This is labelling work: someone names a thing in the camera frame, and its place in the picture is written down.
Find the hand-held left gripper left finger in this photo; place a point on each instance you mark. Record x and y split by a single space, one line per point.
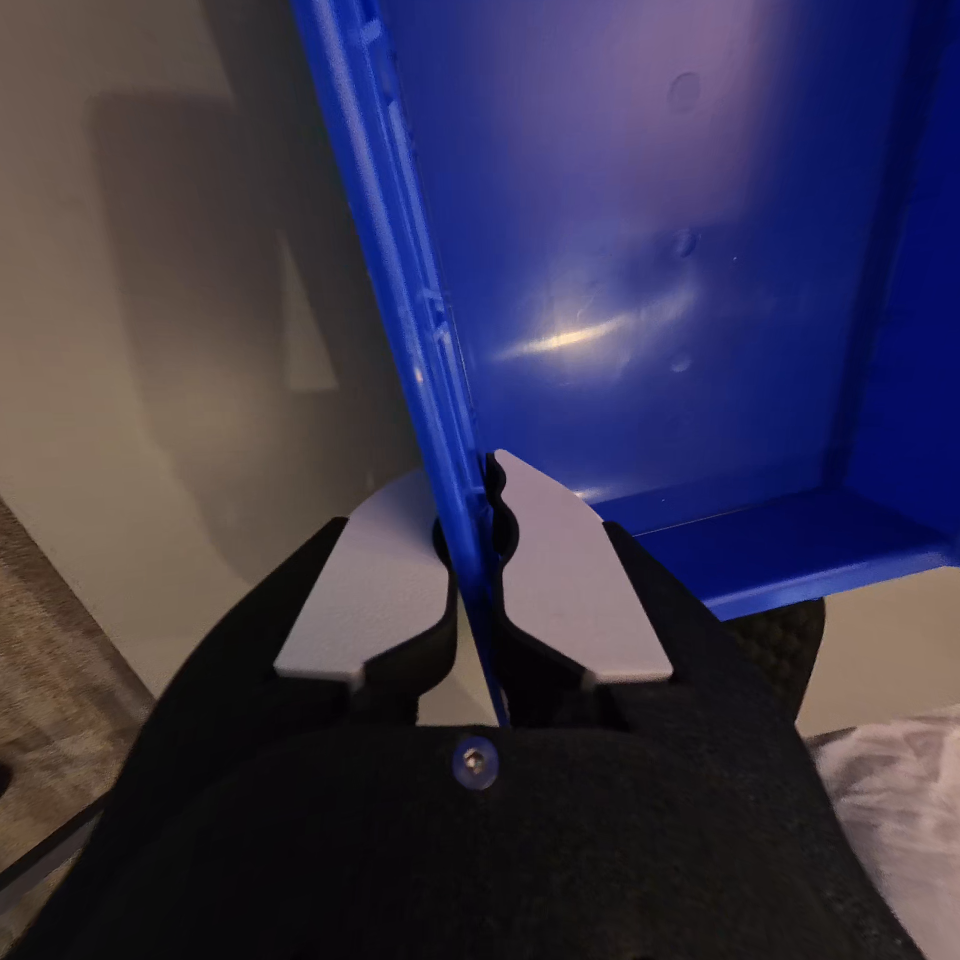
368 593

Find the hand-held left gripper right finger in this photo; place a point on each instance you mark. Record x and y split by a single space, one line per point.
578 593

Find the blue plastic bin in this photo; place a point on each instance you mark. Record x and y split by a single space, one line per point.
675 225

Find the black wrist rest pad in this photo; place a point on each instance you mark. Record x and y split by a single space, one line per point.
788 653

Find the person's leg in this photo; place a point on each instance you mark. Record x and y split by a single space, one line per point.
900 825

